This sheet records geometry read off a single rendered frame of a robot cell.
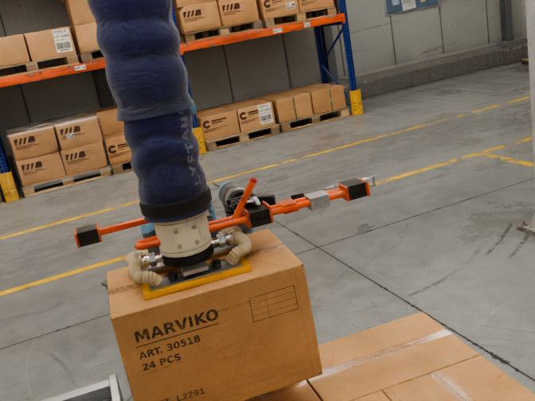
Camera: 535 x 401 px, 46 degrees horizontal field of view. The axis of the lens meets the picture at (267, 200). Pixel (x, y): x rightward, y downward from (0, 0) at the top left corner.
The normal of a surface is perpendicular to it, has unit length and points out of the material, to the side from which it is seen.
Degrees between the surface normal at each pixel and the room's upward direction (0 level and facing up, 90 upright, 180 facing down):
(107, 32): 77
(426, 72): 90
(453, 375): 0
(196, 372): 90
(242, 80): 90
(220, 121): 90
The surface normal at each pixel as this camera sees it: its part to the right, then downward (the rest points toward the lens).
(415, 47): 0.37, 0.21
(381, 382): -0.17, -0.94
